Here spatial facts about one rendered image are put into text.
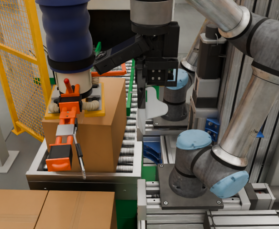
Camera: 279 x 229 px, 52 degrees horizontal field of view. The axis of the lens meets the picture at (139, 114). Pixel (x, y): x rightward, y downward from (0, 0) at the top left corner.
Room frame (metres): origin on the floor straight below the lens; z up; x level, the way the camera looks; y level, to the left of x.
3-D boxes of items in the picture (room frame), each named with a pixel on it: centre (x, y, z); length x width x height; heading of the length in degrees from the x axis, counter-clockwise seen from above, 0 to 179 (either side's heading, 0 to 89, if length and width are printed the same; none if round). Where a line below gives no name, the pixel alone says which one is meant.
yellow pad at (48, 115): (1.32, 0.43, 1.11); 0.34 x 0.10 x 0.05; 7
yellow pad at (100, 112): (1.34, 0.24, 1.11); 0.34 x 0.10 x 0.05; 7
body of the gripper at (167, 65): (0.53, -0.03, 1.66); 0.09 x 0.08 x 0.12; 91
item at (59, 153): (0.73, 0.27, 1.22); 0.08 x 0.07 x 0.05; 7
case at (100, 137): (1.61, 0.33, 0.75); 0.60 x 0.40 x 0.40; 175
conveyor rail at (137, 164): (2.43, -0.02, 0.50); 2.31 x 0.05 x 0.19; 178
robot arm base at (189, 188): (0.78, -0.19, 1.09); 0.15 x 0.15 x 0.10
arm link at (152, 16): (0.53, -0.02, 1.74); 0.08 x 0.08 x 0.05
